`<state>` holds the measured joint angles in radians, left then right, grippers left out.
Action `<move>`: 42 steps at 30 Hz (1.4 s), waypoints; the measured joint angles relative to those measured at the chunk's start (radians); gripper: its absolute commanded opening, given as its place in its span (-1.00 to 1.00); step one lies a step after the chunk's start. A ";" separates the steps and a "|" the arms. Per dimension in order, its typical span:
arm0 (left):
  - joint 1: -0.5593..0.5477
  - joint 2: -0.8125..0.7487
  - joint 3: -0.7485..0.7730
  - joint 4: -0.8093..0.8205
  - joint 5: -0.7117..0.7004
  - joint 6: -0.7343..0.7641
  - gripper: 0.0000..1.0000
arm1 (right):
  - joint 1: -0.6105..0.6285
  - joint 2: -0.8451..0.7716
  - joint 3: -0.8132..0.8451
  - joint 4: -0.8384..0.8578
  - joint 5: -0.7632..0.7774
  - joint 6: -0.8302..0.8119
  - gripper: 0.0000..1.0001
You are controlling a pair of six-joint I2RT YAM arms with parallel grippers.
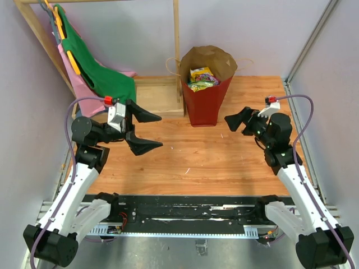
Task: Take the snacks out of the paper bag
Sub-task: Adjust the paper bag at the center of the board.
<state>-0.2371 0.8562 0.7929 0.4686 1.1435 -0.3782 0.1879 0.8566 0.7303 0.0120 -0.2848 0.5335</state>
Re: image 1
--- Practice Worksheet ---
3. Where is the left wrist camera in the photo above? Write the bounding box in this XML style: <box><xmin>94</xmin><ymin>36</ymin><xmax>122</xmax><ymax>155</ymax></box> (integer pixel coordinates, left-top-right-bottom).
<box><xmin>107</xmin><ymin>103</ymin><xmax>126</xmax><ymax>133</ymax></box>

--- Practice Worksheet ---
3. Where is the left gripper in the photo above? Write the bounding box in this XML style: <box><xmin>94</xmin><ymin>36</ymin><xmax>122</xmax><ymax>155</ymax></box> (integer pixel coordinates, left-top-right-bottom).
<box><xmin>96</xmin><ymin>99</ymin><xmax>163</xmax><ymax>154</ymax></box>

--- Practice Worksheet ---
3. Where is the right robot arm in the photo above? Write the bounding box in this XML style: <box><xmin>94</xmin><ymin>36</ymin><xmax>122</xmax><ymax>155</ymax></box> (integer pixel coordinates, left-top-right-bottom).
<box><xmin>225</xmin><ymin>106</ymin><xmax>354</xmax><ymax>268</ymax></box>

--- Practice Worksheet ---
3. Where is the aluminium frame post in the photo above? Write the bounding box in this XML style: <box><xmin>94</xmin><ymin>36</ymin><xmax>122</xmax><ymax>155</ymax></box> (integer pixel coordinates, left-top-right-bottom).
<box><xmin>284</xmin><ymin>0</ymin><xmax>342</xmax><ymax>85</ymax></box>

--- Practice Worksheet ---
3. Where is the grey hanger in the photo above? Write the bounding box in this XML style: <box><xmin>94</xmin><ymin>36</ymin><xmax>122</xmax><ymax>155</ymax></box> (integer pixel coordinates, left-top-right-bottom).
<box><xmin>38</xmin><ymin>0</ymin><xmax>66</xmax><ymax>45</ymax></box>

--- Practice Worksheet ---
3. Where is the pink shirt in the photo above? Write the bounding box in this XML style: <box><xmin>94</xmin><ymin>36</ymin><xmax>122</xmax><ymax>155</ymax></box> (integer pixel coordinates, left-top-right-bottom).
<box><xmin>51</xmin><ymin>30</ymin><xmax>139</xmax><ymax>118</ymax></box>

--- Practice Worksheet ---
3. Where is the wooden clothes rack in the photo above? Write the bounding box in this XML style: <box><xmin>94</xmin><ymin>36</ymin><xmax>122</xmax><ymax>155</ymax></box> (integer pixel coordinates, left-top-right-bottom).
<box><xmin>14</xmin><ymin>1</ymin><xmax>186</xmax><ymax>118</ymax></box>

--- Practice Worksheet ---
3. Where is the red brown paper bag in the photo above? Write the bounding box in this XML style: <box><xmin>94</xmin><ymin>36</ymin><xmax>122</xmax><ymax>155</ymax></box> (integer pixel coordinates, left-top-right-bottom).
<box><xmin>173</xmin><ymin>45</ymin><xmax>241</xmax><ymax>127</ymax></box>

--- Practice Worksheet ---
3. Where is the green shirt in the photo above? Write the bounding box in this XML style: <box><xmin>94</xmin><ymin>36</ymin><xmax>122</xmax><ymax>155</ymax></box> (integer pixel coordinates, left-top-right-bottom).
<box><xmin>61</xmin><ymin>12</ymin><xmax>137</xmax><ymax>104</ymax></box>

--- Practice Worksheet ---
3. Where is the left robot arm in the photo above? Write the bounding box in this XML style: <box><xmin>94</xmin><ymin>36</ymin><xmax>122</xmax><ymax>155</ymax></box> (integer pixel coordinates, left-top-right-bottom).
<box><xmin>23</xmin><ymin>96</ymin><xmax>163</xmax><ymax>268</ymax></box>

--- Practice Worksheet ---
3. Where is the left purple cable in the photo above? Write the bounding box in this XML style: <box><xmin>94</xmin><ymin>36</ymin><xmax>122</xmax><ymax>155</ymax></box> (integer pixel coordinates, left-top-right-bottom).
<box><xmin>29</xmin><ymin>96</ymin><xmax>113</xmax><ymax>269</ymax></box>

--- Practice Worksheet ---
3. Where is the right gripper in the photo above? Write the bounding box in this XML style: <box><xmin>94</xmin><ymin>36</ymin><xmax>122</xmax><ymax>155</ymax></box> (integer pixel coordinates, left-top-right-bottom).
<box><xmin>224</xmin><ymin>106</ymin><xmax>273</xmax><ymax>148</ymax></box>

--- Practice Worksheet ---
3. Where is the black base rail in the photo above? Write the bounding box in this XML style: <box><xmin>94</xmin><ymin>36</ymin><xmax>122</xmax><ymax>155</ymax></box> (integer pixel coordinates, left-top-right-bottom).
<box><xmin>105</xmin><ymin>195</ymin><xmax>274</xmax><ymax>237</ymax></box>

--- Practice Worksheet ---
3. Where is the yellow hanger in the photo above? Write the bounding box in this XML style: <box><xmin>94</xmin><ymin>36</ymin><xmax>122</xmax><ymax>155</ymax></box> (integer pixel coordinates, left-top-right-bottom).
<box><xmin>39</xmin><ymin>0</ymin><xmax>81</xmax><ymax>75</ymax></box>

